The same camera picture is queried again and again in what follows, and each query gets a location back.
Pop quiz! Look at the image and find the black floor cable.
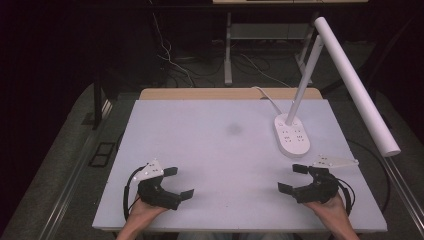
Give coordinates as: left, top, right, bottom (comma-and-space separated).
346, 139, 392, 215

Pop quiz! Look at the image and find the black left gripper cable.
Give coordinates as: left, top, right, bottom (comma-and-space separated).
122, 164, 148, 222

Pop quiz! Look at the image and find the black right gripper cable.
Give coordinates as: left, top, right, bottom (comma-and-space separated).
336, 177, 357, 217

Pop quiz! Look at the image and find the white desk lamp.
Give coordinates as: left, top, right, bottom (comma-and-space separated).
273, 16, 402, 159

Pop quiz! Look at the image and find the white lamp cable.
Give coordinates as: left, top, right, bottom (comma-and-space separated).
251, 85, 285, 116

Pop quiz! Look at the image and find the person's left hand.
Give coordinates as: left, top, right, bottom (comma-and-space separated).
127, 195, 168, 232

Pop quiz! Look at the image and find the aluminium rail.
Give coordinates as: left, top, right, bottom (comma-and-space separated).
37, 99, 114, 240
379, 155, 424, 229

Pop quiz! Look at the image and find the white floor cable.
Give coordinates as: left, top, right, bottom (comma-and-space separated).
149, 0, 196, 88

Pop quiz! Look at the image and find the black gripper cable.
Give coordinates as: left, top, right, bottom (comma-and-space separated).
336, 177, 357, 217
122, 164, 148, 222

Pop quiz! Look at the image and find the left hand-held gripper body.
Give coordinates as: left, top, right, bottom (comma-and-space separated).
132, 159, 183, 211

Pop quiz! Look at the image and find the black rectangular floor frame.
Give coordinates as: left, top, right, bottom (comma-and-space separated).
87, 141, 117, 168

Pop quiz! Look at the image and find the grey metal desk frame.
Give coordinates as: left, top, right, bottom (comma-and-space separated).
224, 11, 318, 87

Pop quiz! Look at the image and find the black stand leg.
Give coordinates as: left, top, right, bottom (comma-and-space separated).
91, 74, 105, 131

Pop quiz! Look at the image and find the white table mat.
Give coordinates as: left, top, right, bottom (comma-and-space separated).
91, 98, 389, 233

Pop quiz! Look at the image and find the person's right hand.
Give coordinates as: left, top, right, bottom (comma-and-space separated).
304, 192, 348, 228

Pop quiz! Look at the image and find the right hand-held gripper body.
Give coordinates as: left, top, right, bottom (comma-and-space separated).
292, 154, 360, 205

